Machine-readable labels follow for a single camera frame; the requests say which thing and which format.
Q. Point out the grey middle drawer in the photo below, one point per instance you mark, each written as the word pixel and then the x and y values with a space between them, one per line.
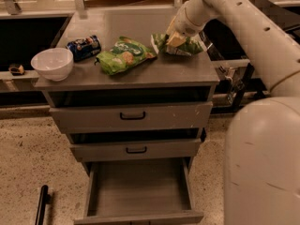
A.
pixel 109 151

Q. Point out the black tray stand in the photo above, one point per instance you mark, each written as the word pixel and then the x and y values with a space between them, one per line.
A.
pixel 224 47

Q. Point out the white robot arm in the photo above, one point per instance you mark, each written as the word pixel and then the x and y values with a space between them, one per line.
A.
pixel 262 146

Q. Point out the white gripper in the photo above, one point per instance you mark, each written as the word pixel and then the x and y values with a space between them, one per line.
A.
pixel 184 26

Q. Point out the black handle bar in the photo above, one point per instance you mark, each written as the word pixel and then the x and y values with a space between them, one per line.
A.
pixel 44 199

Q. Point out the grey drawer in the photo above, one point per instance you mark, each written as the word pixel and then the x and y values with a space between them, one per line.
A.
pixel 139 192
pixel 129 118
pixel 109 151

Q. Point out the yellow tape measure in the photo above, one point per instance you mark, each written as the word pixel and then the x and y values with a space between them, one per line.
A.
pixel 16 69

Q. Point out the green cracker snack bag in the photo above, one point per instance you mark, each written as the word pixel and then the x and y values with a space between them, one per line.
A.
pixel 125 54

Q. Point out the grey drawer cabinet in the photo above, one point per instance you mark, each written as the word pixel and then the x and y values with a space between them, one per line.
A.
pixel 168 79

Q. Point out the white bowl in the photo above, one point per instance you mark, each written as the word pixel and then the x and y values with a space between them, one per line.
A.
pixel 53 64

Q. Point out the green jalapeno chip bag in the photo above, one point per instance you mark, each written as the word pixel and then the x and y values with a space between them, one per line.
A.
pixel 190 47

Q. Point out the blue soda can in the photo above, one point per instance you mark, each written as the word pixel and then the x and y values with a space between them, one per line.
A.
pixel 84 48

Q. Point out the grey bottom drawer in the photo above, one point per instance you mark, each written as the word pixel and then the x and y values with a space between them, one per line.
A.
pixel 139 192

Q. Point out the grey top drawer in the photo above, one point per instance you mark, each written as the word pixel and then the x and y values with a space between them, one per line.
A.
pixel 129 118

